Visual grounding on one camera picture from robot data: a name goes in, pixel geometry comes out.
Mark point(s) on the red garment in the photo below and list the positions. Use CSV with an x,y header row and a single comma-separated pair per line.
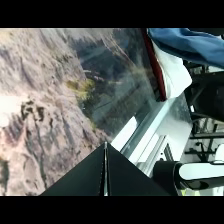
x,y
156,73

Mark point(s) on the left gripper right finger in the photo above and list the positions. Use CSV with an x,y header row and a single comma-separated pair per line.
x,y
130,176

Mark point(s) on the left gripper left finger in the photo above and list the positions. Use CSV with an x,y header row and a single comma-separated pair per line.
x,y
83,176

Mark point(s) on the white garment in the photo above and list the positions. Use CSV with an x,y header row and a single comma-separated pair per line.
x,y
173,78

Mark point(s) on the silver frame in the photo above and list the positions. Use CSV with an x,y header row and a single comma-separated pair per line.
x,y
160,130

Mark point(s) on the blue garment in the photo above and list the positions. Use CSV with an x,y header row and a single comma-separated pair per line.
x,y
193,45

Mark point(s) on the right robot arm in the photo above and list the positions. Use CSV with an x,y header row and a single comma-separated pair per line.
x,y
200,171

